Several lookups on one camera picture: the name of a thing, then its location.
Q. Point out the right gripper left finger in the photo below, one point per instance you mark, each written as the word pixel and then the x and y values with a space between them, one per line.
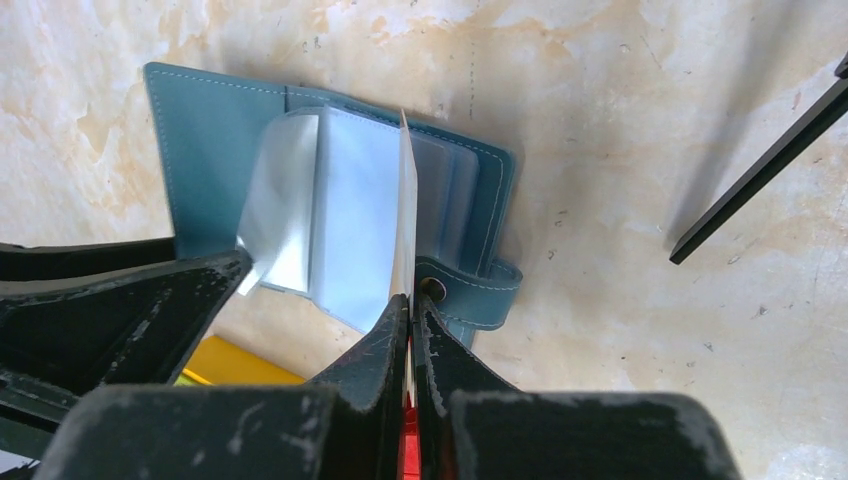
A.
pixel 344 423

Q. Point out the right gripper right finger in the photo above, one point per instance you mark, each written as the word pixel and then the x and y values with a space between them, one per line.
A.
pixel 473 424

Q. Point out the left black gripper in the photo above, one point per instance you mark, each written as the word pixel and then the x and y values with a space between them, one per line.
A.
pixel 74 318

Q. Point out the white credit card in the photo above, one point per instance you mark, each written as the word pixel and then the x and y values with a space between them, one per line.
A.
pixel 403 273

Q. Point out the blue leather card holder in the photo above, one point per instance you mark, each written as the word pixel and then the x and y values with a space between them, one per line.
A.
pixel 305 180

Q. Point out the red rounded toy block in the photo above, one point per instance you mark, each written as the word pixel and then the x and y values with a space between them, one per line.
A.
pixel 410 440

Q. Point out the yellow window toy block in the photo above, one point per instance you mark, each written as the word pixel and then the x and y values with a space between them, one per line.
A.
pixel 216 361

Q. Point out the black tripod mic stand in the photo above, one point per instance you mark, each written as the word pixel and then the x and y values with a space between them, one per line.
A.
pixel 826 111

